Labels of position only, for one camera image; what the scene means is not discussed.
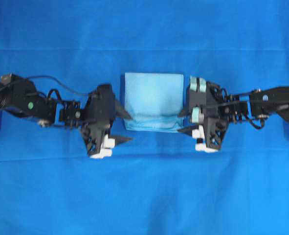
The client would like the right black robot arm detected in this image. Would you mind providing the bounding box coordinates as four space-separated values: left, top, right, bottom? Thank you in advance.
178 76 289 153

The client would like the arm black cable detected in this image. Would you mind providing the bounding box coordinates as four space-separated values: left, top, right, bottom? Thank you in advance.
200 94 289 130
0 76 96 97

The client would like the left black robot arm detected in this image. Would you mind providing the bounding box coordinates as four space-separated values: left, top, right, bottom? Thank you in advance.
0 73 132 159

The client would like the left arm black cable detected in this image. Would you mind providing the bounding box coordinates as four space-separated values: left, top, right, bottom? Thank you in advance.
0 76 96 97

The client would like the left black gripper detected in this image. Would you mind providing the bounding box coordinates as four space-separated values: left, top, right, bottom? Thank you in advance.
80 84 133 159

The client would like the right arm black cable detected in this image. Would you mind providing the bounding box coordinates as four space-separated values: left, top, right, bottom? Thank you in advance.
200 94 289 130

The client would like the light blue towel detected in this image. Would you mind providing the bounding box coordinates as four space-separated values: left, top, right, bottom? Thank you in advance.
124 72 184 133

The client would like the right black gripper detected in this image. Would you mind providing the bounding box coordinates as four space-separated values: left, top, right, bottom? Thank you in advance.
177 76 228 152

